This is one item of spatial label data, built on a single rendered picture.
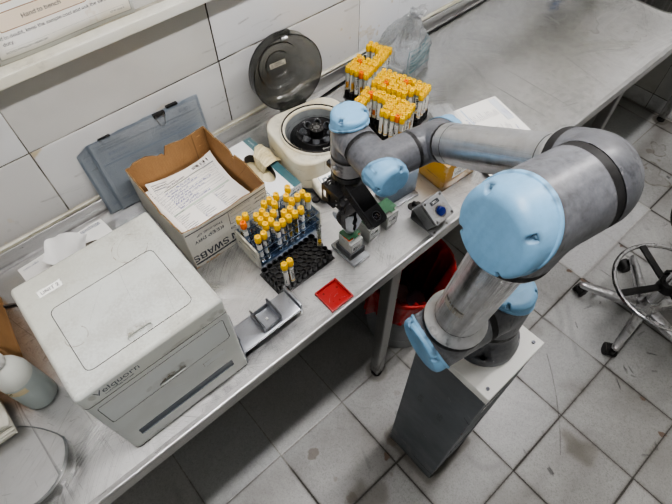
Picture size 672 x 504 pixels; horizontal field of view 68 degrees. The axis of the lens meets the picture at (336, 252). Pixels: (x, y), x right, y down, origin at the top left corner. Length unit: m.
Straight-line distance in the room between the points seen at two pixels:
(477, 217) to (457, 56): 1.39
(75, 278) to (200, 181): 0.52
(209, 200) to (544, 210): 0.97
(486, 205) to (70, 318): 0.71
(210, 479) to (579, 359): 1.52
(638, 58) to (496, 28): 0.50
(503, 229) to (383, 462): 1.51
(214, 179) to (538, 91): 1.10
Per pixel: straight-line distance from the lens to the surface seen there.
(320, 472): 1.98
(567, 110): 1.82
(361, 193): 1.07
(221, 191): 1.38
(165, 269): 0.96
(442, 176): 1.41
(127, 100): 1.38
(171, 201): 1.39
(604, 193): 0.62
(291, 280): 1.22
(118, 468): 1.17
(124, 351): 0.91
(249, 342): 1.14
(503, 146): 0.79
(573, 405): 2.23
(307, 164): 1.34
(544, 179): 0.58
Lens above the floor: 1.94
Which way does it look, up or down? 55 degrees down
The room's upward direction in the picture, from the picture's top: 1 degrees counter-clockwise
